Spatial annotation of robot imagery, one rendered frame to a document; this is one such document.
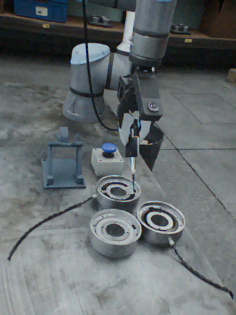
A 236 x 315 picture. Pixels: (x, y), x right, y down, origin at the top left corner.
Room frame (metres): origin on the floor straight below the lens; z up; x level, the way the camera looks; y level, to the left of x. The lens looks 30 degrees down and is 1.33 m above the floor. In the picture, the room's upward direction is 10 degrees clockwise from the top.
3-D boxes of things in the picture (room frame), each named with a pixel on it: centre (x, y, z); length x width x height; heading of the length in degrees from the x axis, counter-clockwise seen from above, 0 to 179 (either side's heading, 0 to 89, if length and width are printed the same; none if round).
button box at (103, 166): (0.85, 0.03, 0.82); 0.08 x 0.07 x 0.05; 21
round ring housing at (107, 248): (0.57, -0.02, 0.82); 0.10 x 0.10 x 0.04
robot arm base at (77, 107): (1.17, 0.15, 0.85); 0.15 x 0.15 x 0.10
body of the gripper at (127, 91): (0.80, -0.02, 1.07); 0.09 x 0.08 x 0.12; 19
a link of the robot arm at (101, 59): (1.17, 0.14, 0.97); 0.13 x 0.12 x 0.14; 95
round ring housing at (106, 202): (0.71, -0.01, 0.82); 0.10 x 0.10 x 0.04
